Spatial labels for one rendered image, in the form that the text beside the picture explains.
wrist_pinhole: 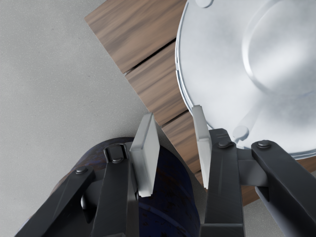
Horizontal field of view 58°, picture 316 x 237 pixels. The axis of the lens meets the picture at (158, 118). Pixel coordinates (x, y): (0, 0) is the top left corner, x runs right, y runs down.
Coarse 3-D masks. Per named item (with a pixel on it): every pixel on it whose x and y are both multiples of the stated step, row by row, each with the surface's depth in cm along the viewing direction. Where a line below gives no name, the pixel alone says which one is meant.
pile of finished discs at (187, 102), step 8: (200, 0) 35; (208, 0) 35; (176, 40) 36; (176, 48) 36; (176, 56) 37; (176, 64) 37; (176, 72) 37; (184, 96) 38; (208, 128) 40; (240, 128) 39; (240, 136) 40
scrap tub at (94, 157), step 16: (96, 144) 83; (80, 160) 76; (96, 160) 67; (160, 160) 72; (176, 160) 80; (64, 176) 68; (160, 176) 65; (176, 176) 71; (160, 192) 58; (176, 192) 63; (192, 192) 78; (144, 208) 50; (160, 208) 53; (176, 208) 57; (192, 208) 66; (144, 224) 47; (160, 224) 49; (176, 224) 51; (192, 224) 59
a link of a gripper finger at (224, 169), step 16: (224, 144) 14; (224, 160) 13; (224, 176) 12; (208, 192) 11; (224, 192) 10; (240, 192) 10; (208, 208) 10; (224, 208) 10; (240, 208) 9; (208, 224) 8; (224, 224) 8; (240, 224) 8
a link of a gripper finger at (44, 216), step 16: (80, 176) 14; (64, 192) 13; (80, 192) 13; (48, 208) 12; (64, 208) 12; (80, 208) 13; (96, 208) 15; (32, 224) 11; (48, 224) 11; (64, 224) 11; (80, 224) 13
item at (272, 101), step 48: (192, 0) 34; (240, 0) 34; (288, 0) 33; (192, 48) 36; (240, 48) 35; (288, 48) 34; (192, 96) 38; (240, 96) 37; (288, 96) 36; (240, 144) 39; (288, 144) 39
